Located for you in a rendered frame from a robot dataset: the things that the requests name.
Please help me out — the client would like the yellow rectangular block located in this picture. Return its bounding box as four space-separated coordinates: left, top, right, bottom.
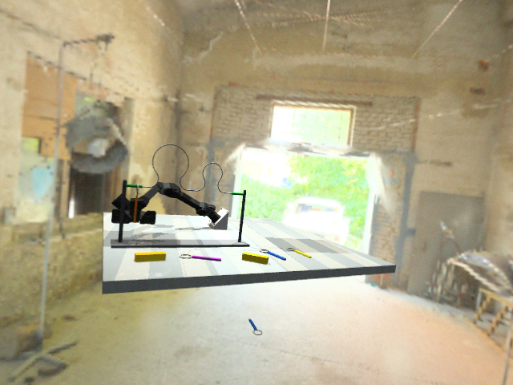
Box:
135 252 166 262
242 252 269 265

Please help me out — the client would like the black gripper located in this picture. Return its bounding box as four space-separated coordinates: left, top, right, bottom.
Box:
111 209 156 225

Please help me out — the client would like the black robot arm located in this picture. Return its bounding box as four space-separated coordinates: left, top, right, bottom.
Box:
112 182 221 224

